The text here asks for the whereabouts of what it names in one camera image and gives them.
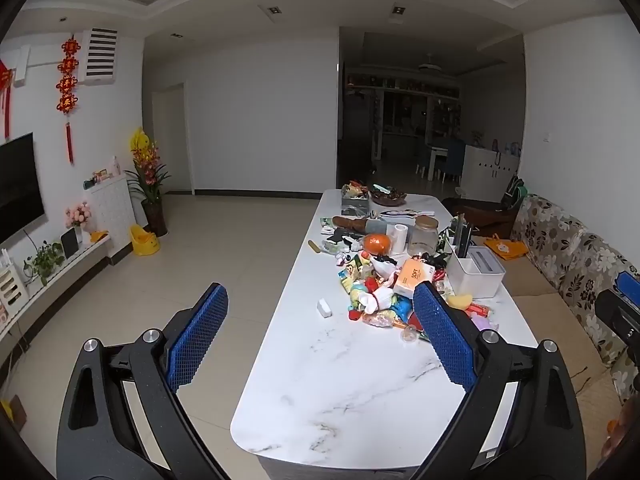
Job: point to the small wooden stick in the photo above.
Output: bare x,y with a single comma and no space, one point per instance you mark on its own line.
314,247

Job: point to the orange ball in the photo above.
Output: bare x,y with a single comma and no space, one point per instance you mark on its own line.
376,244

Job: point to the white television console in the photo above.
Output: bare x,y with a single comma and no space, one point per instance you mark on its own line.
65,275

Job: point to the white organiser box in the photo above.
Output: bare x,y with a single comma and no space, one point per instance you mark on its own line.
475,275

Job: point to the yellow cloth bag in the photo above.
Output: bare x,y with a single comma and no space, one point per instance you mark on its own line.
506,247

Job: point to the brown log toy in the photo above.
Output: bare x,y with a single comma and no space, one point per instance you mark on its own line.
352,223

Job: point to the white storage rack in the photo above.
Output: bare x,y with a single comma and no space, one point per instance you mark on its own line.
11,287

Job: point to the red knot wall hanging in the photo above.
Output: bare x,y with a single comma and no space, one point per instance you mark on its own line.
67,67

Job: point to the green black backpack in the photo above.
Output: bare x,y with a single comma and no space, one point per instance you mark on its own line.
515,194

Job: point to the green potted plant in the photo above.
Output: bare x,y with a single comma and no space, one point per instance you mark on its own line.
45,260

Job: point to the floral sofa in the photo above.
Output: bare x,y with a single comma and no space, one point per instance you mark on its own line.
555,240

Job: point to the pink flower bouquet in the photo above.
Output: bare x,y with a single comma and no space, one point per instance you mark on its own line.
79,215

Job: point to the black television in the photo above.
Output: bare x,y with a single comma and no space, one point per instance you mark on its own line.
17,185

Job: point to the green yellow cartoon packet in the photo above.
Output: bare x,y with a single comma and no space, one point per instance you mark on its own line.
350,276

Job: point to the black remote control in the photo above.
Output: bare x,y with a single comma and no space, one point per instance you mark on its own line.
462,237

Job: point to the ceiling fan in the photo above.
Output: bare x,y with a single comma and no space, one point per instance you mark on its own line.
429,66

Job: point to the yellow orchid potted plant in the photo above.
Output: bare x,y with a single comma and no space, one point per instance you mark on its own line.
147,170

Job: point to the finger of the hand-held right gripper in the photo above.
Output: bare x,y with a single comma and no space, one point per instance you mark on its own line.
629,281
612,310

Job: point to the black tablet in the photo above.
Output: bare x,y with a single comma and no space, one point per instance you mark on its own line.
70,244

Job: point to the white door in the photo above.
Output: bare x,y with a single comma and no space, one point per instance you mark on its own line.
172,140

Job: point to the white wall shelf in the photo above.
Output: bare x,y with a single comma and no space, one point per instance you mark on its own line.
405,87

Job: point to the brown cardboard box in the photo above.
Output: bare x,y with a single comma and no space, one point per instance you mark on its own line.
17,412

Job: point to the black green toy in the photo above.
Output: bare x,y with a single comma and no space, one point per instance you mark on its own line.
444,247

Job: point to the small white box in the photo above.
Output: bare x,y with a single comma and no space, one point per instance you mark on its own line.
324,308

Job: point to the yellow potty chair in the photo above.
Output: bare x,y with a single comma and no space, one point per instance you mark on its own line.
142,242

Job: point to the white fluffy toy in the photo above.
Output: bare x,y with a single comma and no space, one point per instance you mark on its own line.
380,300

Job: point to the grey box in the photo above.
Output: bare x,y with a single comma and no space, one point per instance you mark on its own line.
355,202

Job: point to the blue dining chair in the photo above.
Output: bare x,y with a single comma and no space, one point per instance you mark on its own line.
452,157

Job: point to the yellow sponge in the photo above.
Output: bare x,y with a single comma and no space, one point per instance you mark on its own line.
460,301

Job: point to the dark brown bowl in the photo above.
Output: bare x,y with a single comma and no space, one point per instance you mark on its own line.
387,197

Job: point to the teal yellow toy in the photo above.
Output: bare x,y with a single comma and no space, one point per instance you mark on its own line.
358,295

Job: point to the white paper roll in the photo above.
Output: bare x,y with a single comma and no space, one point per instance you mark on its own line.
399,240

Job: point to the red tassel wall decoration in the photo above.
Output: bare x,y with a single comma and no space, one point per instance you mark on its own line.
5,90

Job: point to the orange tissue packet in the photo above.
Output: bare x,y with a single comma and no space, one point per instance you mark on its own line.
412,276

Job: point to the white sideboard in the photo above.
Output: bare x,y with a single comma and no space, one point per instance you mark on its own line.
487,170

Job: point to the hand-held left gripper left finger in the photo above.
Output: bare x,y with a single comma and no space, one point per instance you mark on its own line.
197,335

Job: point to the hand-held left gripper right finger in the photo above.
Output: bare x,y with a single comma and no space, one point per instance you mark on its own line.
445,340

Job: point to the red plush toy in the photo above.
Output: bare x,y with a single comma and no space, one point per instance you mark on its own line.
372,285

